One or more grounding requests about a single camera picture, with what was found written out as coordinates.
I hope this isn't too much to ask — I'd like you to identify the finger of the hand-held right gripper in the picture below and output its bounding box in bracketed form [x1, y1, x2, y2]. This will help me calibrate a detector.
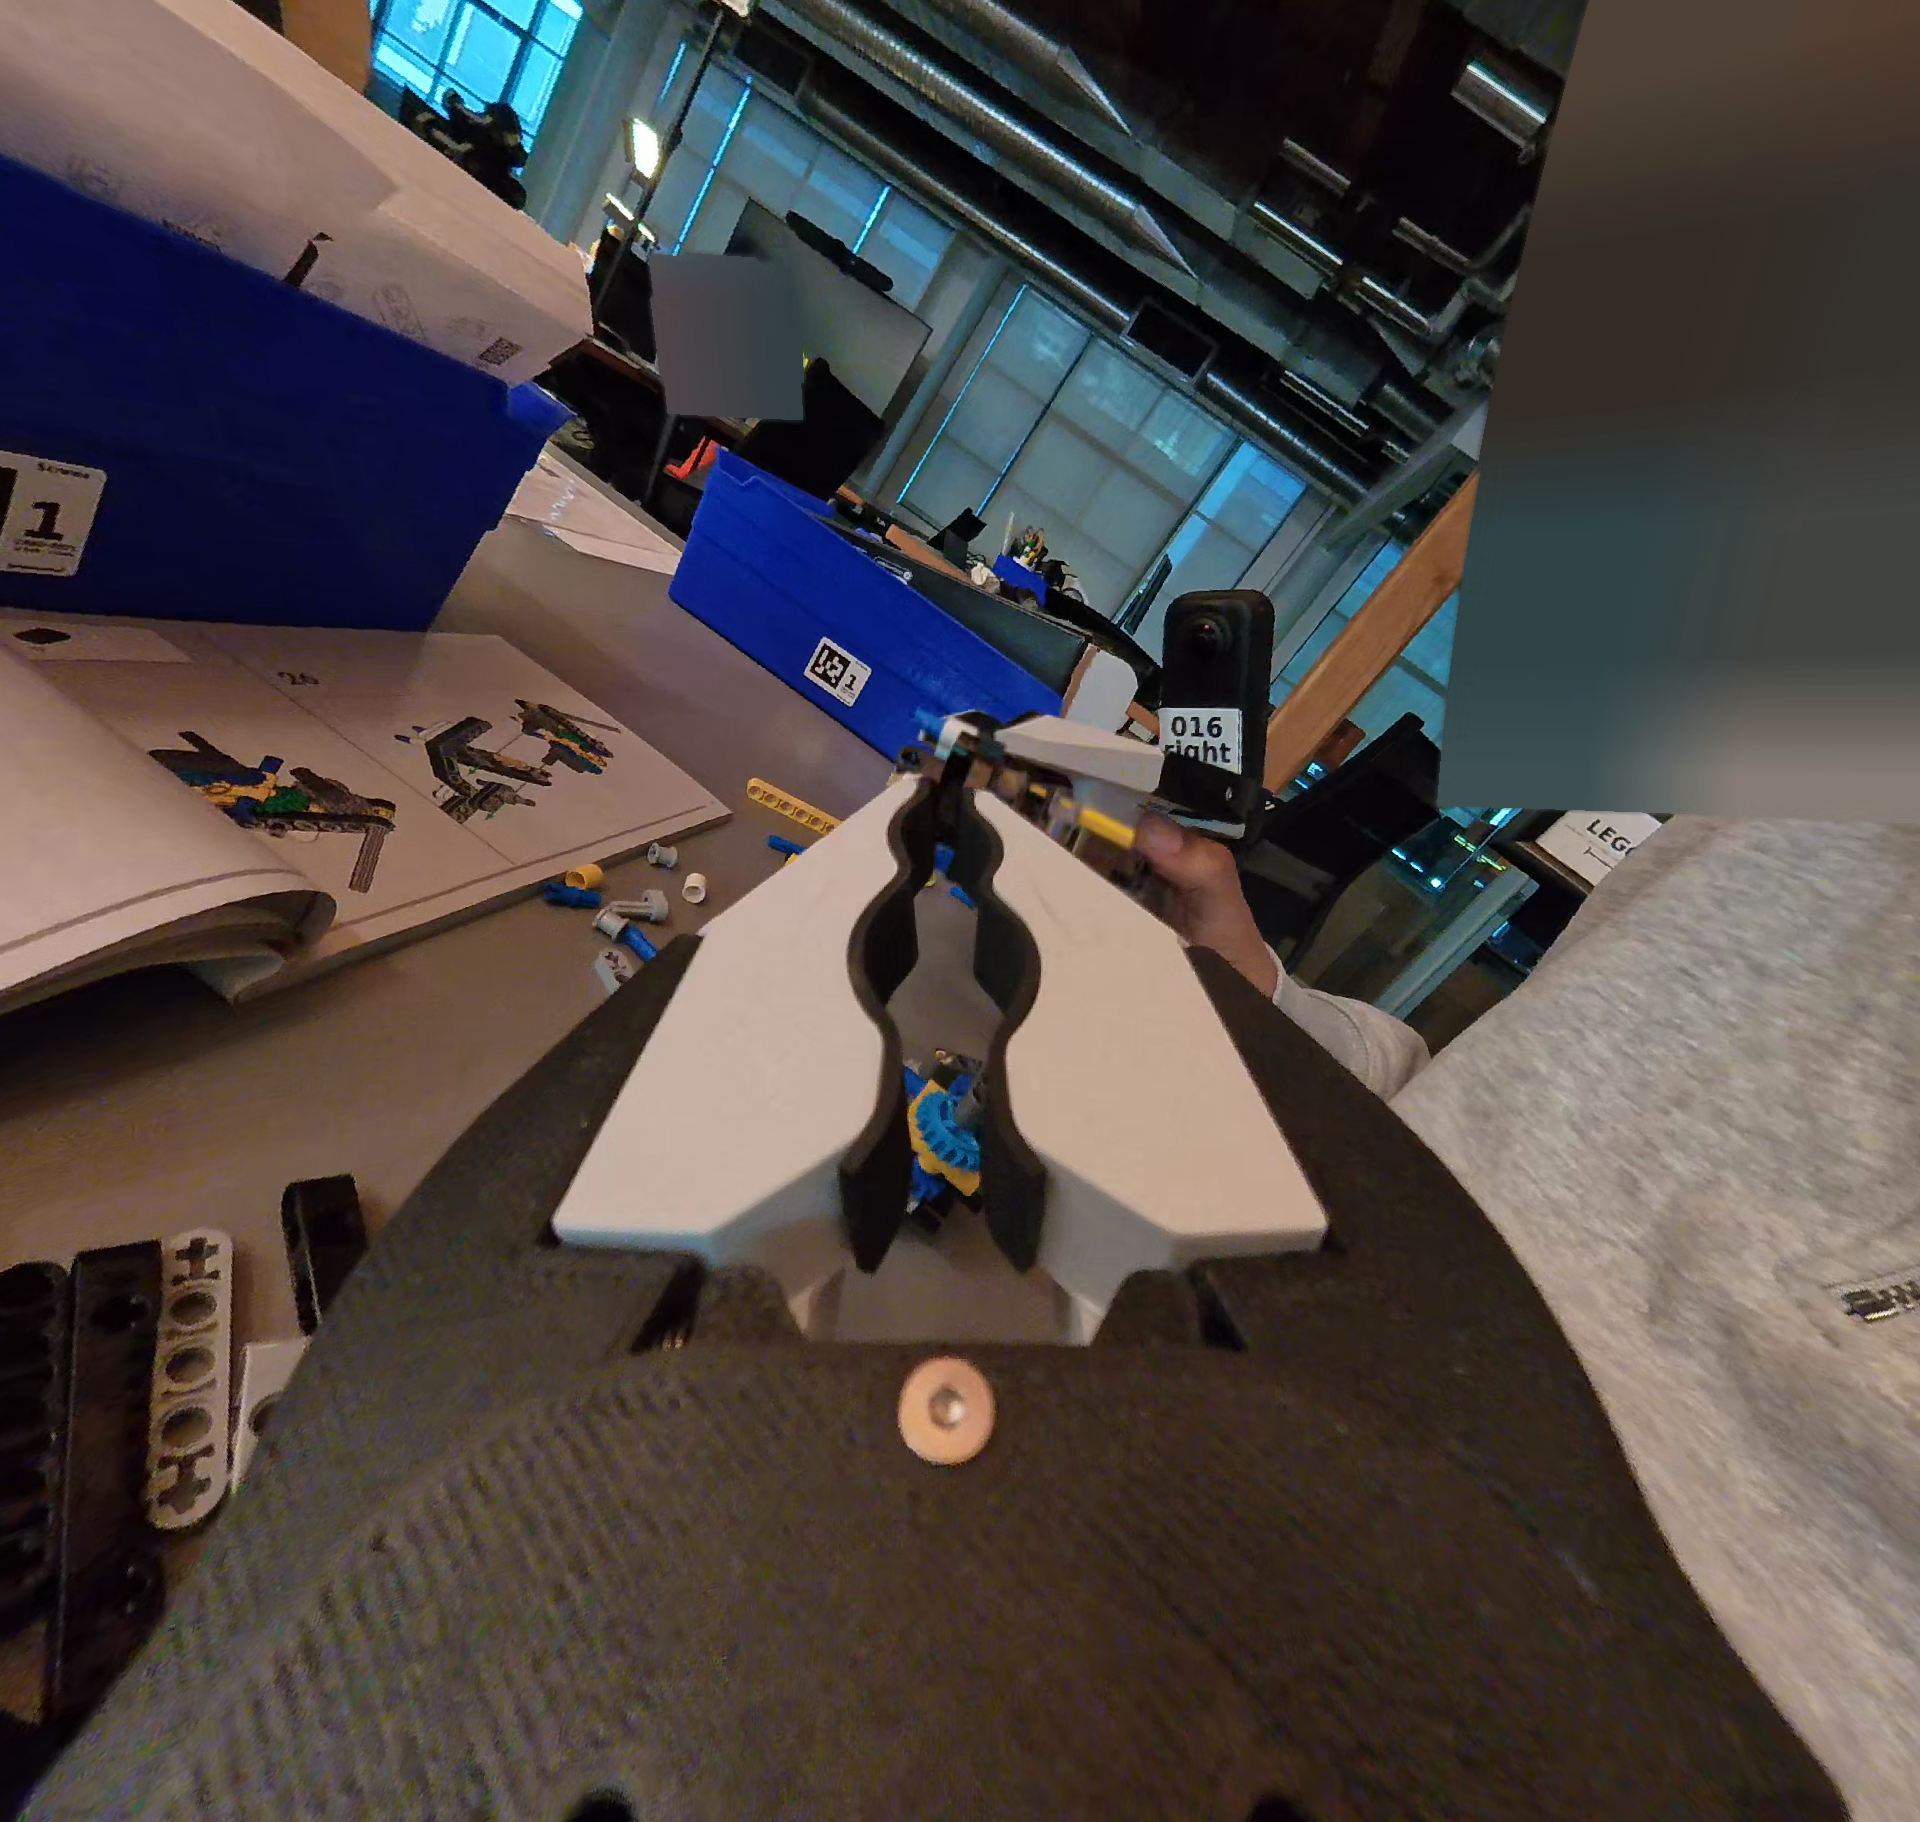
[995, 712, 1176, 807]

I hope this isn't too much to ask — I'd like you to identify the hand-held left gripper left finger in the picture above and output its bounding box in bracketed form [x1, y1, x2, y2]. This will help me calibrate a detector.
[549, 780, 932, 1340]

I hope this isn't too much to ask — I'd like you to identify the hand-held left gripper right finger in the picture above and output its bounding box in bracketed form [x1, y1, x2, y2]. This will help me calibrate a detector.
[958, 787, 1332, 1341]

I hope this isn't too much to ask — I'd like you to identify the person's right forearm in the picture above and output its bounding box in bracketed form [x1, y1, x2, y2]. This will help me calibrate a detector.
[1267, 944, 1434, 1096]

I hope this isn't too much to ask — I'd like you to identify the yellow blue lego gear assembly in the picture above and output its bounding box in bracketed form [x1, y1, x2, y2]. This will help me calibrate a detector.
[893, 1049, 995, 1241]

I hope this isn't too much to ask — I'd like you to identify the short black lego beam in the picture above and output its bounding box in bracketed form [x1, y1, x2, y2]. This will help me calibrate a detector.
[281, 1174, 372, 1336]

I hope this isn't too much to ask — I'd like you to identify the light grey lego piece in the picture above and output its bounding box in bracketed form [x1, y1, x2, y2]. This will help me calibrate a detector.
[234, 1333, 313, 1471]

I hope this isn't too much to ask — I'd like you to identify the lego instruction booklet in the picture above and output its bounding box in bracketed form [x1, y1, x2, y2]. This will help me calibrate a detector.
[0, 613, 736, 1022]

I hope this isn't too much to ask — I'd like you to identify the person's right hand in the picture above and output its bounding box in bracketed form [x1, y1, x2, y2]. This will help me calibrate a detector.
[1140, 818, 1283, 1011]

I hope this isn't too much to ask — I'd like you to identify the white printed box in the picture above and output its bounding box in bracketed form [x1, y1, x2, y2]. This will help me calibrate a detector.
[1532, 810, 1667, 900]

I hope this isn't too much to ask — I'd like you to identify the grey monitor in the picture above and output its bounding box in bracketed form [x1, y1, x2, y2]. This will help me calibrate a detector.
[733, 199, 934, 421]

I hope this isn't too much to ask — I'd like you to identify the person's grey sweatshirt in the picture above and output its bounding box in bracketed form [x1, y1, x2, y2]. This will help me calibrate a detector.
[1388, 814, 1920, 1822]

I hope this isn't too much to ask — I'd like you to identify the white paper sheet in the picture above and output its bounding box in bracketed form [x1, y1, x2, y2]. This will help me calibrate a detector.
[502, 460, 687, 578]

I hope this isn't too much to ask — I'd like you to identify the large blue plastic bin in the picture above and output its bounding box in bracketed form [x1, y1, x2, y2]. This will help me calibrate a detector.
[0, 149, 578, 634]

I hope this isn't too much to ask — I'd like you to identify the black lego frame assembly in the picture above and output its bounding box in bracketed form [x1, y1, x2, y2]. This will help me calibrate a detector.
[0, 1230, 245, 1726]

